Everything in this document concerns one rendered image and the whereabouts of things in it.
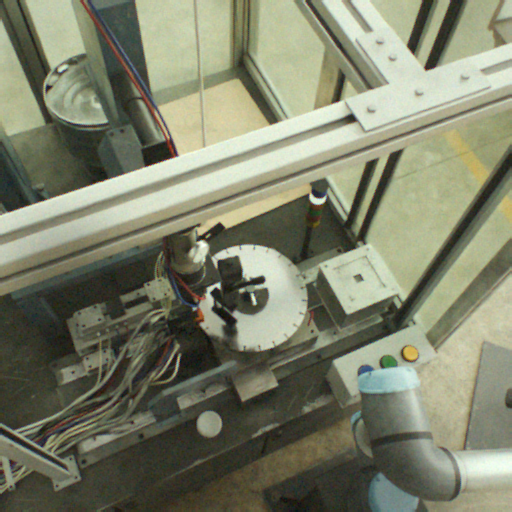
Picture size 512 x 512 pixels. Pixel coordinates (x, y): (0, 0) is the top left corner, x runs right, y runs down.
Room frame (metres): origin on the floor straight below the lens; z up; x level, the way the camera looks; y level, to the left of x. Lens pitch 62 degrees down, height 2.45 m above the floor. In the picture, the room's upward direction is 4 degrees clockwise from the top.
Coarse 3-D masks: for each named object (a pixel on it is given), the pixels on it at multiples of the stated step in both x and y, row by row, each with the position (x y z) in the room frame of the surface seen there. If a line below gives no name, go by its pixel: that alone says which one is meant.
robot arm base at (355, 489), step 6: (360, 480) 0.21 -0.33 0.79; (354, 486) 0.20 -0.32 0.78; (360, 486) 0.19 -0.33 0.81; (348, 492) 0.18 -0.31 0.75; (354, 492) 0.18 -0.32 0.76; (360, 492) 0.18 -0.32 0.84; (348, 498) 0.17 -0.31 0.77; (354, 498) 0.16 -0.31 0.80; (348, 504) 0.15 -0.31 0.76; (354, 504) 0.15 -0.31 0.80; (360, 504) 0.15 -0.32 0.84; (354, 510) 0.14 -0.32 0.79; (360, 510) 0.13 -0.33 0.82
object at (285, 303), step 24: (264, 264) 0.76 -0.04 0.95; (288, 264) 0.77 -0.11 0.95; (288, 288) 0.69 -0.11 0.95; (216, 312) 0.60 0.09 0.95; (240, 312) 0.61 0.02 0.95; (264, 312) 0.61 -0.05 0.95; (288, 312) 0.62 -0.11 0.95; (216, 336) 0.53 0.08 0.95; (240, 336) 0.54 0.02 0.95; (264, 336) 0.54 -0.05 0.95; (288, 336) 0.55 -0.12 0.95
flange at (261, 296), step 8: (264, 288) 0.68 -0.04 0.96; (240, 296) 0.65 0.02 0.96; (248, 296) 0.65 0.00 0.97; (256, 296) 0.65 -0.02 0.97; (264, 296) 0.66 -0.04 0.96; (240, 304) 0.63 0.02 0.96; (248, 304) 0.63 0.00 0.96; (256, 304) 0.63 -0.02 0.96; (264, 304) 0.63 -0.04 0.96; (248, 312) 0.61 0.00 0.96; (256, 312) 0.61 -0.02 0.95
